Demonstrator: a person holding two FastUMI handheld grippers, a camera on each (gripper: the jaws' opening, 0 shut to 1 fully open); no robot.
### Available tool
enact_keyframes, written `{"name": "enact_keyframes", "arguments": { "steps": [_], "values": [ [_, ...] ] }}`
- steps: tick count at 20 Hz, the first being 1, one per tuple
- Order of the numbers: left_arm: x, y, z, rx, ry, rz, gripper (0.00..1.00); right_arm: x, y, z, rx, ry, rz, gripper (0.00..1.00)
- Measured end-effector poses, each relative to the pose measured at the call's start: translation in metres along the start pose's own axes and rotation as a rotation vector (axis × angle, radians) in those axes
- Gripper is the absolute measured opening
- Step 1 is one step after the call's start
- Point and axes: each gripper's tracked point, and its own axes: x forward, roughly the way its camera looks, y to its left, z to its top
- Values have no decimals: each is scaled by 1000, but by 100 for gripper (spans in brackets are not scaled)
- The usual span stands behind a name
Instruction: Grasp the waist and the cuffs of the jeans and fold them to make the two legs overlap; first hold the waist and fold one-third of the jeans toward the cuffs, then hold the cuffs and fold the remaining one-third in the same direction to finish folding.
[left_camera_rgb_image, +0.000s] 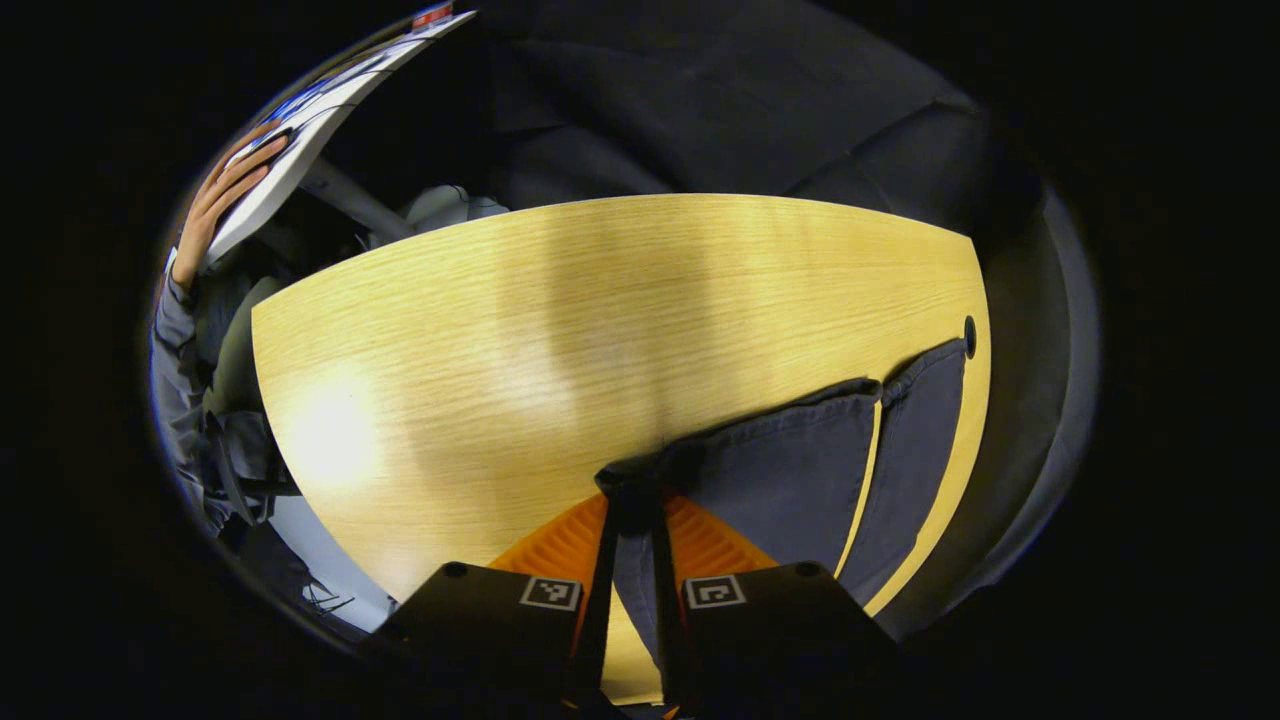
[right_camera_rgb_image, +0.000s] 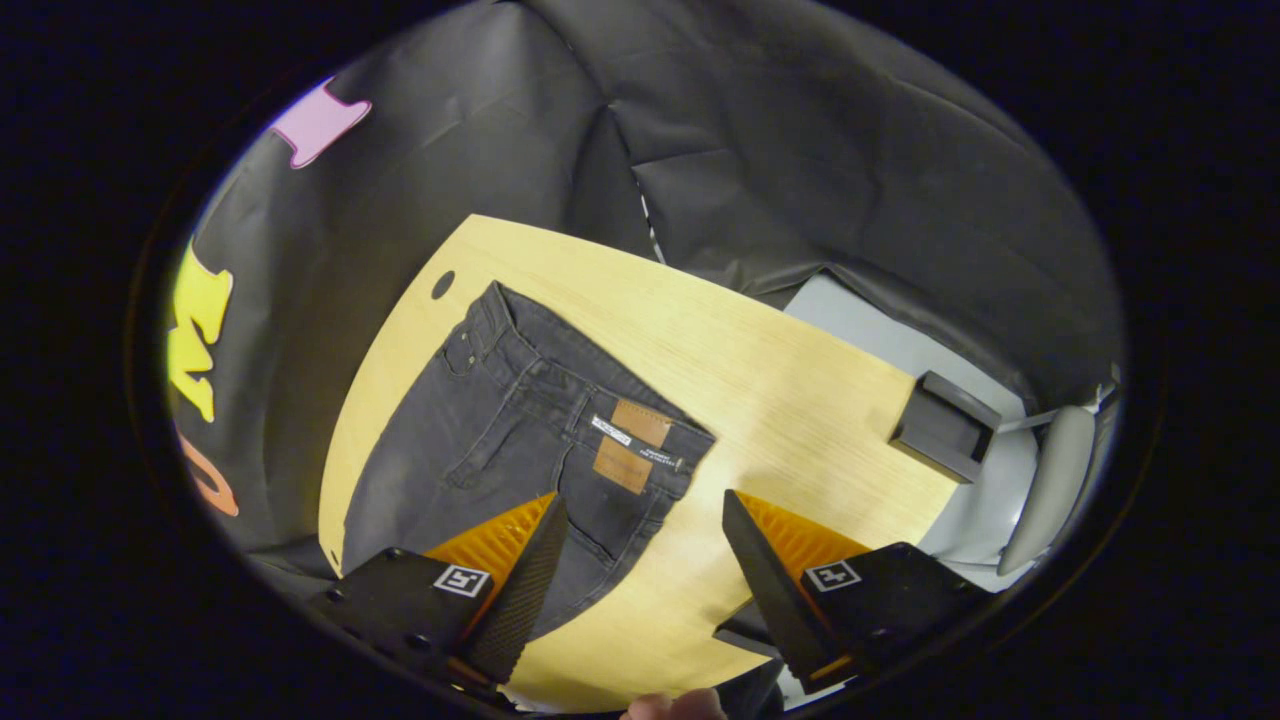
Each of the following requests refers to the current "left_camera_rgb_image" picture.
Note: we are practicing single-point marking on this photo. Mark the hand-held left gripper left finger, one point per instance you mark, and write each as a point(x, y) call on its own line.
point(596, 620)

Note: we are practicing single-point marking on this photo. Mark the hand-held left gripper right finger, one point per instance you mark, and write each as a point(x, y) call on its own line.
point(668, 620)

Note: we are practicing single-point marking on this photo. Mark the dark blue jeans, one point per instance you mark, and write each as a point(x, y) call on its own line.
point(790, 470)

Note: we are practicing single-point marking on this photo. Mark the white rounded object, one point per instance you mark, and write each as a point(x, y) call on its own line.
point(450, 207)

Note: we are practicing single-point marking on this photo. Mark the grey metal bar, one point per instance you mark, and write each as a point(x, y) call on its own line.
point(355, 200)

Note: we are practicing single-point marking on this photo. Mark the black backdrop cloth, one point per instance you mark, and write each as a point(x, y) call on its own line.
point(700, 100)

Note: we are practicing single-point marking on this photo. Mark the white printed poster board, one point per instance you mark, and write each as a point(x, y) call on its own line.
point(300, 150)

